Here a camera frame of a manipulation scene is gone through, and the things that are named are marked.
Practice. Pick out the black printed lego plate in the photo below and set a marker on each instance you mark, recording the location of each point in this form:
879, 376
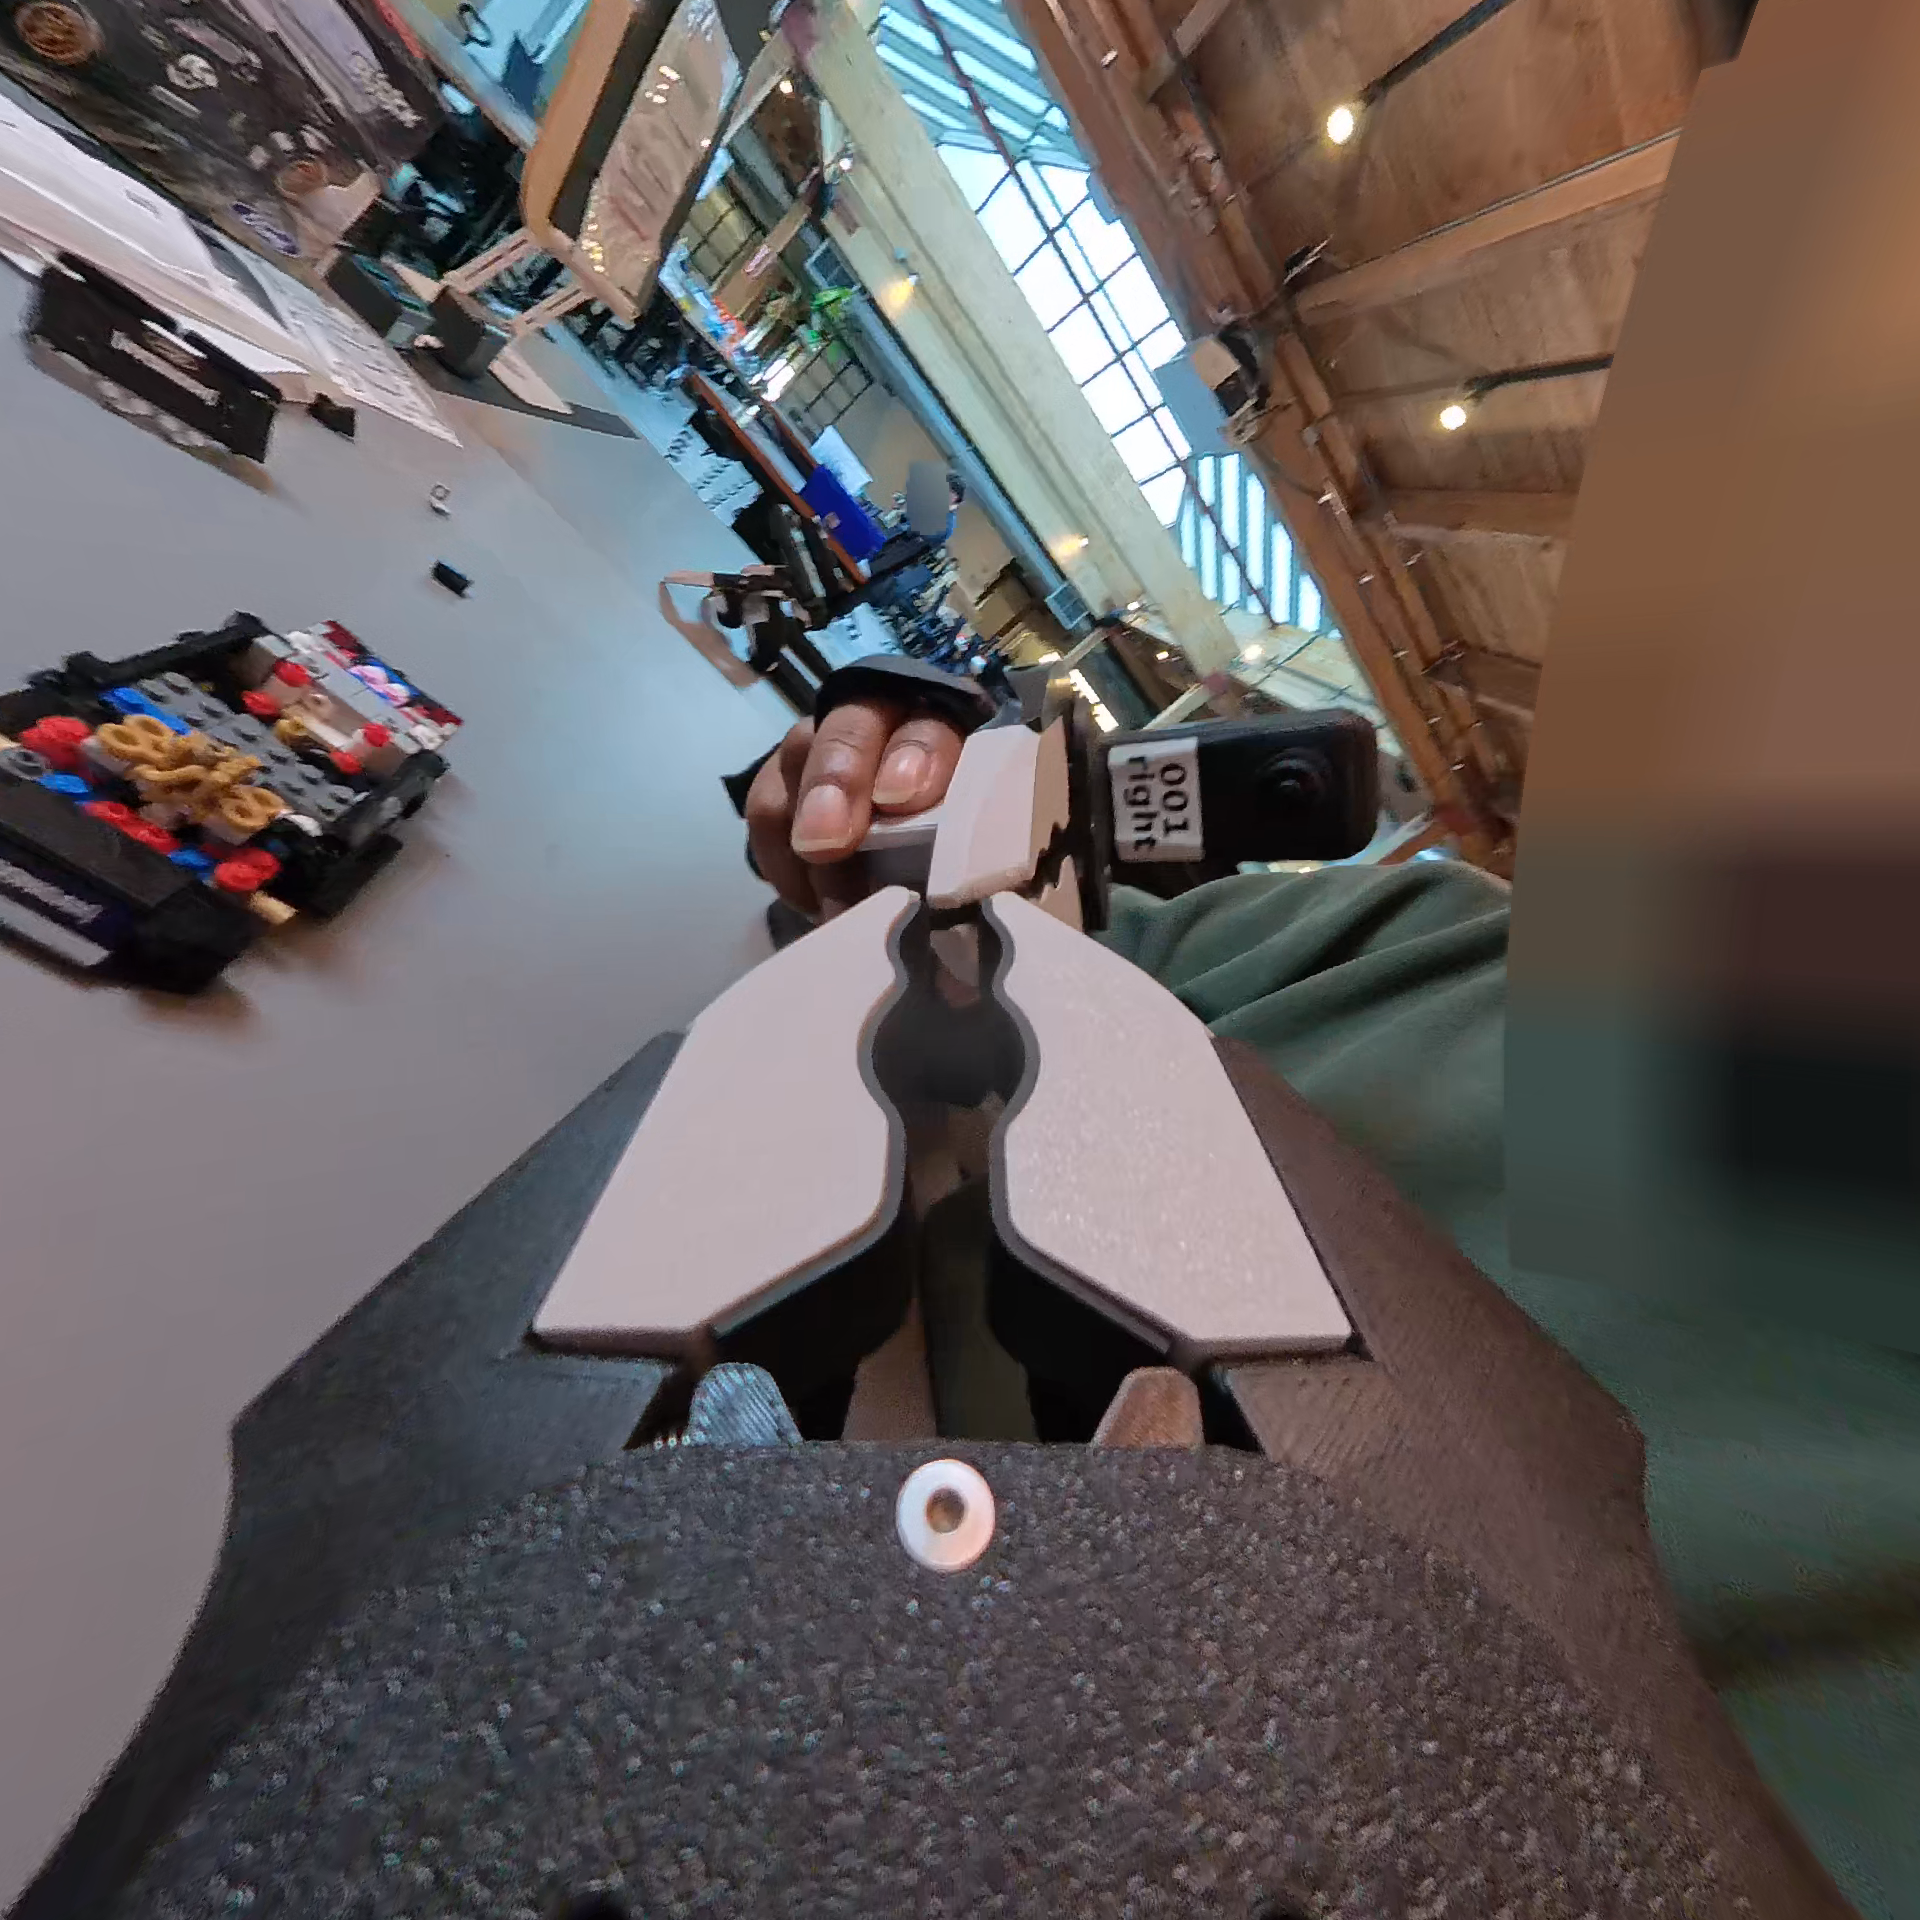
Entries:
150, 360

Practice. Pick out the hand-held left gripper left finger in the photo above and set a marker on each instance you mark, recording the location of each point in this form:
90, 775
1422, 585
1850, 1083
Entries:
720, 1170

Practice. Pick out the black handheld device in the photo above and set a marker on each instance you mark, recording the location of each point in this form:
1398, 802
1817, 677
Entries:
751, 609

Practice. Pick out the small black box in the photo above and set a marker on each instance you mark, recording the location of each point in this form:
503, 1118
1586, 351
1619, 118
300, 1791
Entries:
383, 293
467, 331

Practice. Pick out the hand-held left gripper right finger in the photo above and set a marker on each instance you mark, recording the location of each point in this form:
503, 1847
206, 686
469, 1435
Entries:
1169, 1186

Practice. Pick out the wooden office desk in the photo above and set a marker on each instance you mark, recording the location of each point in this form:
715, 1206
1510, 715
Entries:
780, 450

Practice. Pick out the lego set box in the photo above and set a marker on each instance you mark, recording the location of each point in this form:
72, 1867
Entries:
226, 91

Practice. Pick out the blue plastic storage bin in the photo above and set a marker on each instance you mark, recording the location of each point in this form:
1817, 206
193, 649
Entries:
844, 511

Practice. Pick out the person's right hand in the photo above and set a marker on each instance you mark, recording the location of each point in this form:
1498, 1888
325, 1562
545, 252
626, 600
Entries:
825, 795

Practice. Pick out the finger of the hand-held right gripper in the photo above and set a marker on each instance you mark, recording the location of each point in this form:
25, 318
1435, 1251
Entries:
1077, 894
998, 811

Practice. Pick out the person's right forearm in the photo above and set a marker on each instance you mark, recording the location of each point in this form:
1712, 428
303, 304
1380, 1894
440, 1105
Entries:
1319, 946

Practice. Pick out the black lego car model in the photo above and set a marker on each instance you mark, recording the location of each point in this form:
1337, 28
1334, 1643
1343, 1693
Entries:
195, 811

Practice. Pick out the small black lego piece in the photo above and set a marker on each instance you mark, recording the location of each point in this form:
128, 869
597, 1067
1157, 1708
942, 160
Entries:
332, 416
451, 576

